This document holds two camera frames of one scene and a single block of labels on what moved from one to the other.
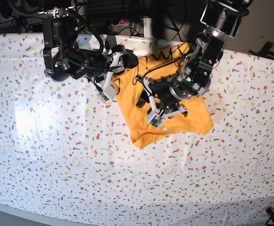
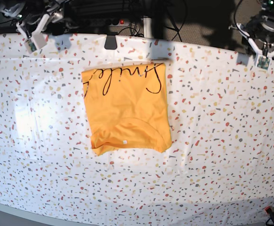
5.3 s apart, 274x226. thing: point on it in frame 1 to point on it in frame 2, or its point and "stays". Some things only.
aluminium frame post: [147, 27] stays
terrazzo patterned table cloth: [57, 149] stays
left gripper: [97, 65] to [31, 30]
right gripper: [162, 95] to [266, 34]
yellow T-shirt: [157, 65] to [128, 108]
